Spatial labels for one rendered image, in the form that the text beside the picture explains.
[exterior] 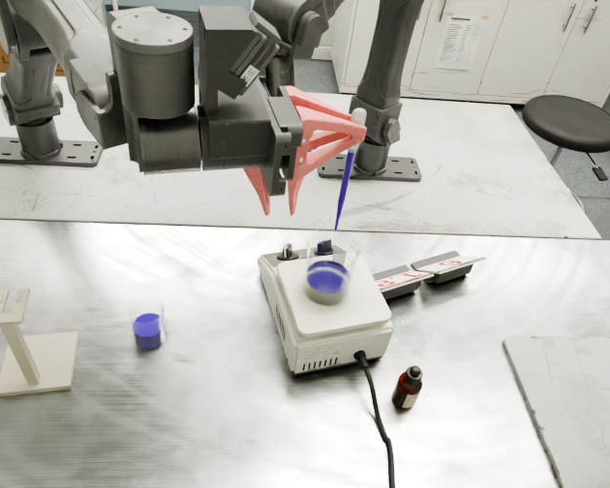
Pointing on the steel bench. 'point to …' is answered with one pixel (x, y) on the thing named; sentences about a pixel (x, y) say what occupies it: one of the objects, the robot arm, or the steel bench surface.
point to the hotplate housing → (309, 353)
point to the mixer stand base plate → (578, 405)
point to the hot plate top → (289, 275)
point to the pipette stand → (31, 351)
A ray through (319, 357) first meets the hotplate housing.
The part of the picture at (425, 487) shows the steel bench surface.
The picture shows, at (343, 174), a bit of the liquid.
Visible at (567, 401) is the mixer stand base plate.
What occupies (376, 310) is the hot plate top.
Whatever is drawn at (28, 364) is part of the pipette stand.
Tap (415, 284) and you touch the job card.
